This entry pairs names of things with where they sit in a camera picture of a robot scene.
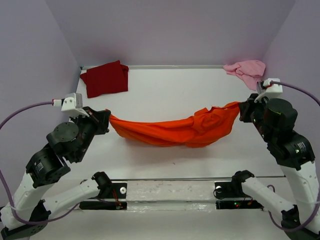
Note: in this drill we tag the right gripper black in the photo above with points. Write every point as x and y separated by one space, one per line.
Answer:
247 106

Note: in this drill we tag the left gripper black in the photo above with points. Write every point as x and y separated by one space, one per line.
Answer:
101 117

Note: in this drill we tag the orange t-shirt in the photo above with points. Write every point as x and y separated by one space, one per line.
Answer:
203 128

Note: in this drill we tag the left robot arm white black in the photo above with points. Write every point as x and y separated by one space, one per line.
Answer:
27 212

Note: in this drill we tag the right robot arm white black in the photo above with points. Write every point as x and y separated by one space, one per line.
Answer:
300 220

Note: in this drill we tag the pink t-shirt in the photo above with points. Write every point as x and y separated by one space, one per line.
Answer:
249 71

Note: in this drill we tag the folded dark red t-shirt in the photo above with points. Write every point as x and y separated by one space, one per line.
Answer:
109 78

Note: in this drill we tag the right aluminium rail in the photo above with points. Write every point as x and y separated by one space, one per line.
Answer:
260 90

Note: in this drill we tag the aluminium rail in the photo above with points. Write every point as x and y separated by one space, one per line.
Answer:
162 67
189 178
260 90

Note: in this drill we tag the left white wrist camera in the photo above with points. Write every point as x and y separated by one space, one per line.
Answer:
71 104

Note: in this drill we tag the front aluminium rail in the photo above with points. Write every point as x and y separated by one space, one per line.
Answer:
189 178

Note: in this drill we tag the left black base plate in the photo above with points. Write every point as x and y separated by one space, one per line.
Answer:
115 200

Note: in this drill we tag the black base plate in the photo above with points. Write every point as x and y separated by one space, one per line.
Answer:
228 199
115 200

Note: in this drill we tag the back aluminium rail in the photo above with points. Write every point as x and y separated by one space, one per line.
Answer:
162 67

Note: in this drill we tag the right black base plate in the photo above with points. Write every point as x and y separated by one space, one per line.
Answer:
228 199

